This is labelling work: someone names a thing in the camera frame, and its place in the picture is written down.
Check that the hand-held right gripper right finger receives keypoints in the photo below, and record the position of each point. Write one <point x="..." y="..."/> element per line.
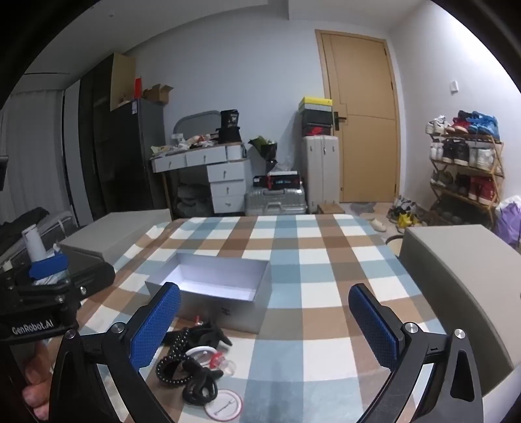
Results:
<point x="374" y="325"/>

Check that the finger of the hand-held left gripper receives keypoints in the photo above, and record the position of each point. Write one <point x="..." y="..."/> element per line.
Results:
<point x="49" y="267"/>
<point x="91" y="280"/>

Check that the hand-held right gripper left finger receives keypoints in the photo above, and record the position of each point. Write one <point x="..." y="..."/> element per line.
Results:
<point x="156" y="325"/>

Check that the silver cardboard box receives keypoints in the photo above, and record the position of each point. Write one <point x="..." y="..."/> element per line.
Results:
<point x="228" y="309"/>

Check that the round white pin badge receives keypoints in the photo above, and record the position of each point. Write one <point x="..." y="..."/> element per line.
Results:
<point x="224" y="406"/>

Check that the person's left hand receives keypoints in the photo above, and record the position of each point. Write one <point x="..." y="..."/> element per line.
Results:
<point x="36" y="366"/>

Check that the white bottle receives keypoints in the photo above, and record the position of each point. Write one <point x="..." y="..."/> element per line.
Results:
<point x="33" y="244"/>

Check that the dark cloth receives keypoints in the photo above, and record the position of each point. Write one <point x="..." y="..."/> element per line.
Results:
<point x="24" y="227"/>

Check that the red and clear hair clip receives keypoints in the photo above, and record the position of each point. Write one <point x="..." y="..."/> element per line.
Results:
<point x="224" y="366"/>

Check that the checkered tablecloth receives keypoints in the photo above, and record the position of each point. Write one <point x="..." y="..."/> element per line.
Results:
<point x="317" y="260"/>

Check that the white slipper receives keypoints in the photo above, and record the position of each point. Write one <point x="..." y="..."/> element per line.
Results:
<point x="377" y="224"/>

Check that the grey curtain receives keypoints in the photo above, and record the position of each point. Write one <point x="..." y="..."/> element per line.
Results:
<point x="32" y="162"/>

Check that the pile of shoes on floor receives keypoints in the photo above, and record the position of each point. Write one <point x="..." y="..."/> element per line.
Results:
<point x="405" y="215"/>

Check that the dark refrigerator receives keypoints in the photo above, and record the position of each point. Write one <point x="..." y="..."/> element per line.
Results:
<point x="130" y="162"/>

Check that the dark bundle under desk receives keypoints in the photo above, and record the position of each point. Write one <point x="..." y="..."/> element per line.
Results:
<point x="193" y="199"/>

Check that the dark wardrobe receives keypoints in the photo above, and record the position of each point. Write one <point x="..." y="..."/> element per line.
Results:
<point x="95" y="142"/>

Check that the silver suitcase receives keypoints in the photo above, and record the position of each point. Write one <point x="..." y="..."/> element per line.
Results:
<point x="274" y="201"/>

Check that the white upright suitcase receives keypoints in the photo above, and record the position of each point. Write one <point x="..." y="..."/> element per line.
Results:
<point x="321" y="175"/>

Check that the white desk with drawers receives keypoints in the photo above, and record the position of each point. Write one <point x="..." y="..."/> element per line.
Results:
<point x="226" y="175"/>

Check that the desk clutter pile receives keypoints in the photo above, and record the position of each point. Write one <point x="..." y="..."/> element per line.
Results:
<point x="187" y="142"/>

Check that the purple bag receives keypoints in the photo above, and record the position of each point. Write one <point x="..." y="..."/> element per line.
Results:
<point x="511" y="223"/>

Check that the wooden door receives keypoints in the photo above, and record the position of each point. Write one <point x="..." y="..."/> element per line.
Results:
<point x="366" y="154"/>

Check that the row of shoes on rack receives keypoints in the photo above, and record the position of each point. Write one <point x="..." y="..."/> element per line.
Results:
<point x="460" y="152"/>

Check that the open cardboard box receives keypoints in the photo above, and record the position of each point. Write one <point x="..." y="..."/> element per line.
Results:
<point x="156" y="94"/>

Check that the flat cardboard sheet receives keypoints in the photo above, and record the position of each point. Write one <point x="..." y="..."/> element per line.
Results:
<point x="122" y="81"/>

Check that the red and black shoe box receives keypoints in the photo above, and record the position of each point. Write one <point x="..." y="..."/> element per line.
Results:
<point x="316" y="130"/>

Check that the wooden shoe rack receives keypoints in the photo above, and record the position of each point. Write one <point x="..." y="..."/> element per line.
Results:
<point x="498" y="162"/>

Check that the dark flower bouquet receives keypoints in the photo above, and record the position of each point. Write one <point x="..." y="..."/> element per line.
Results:
<point x="264" y="148"/>

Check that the yellow shoe box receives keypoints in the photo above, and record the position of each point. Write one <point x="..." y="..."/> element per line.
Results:
<point x="315" y="103"/>

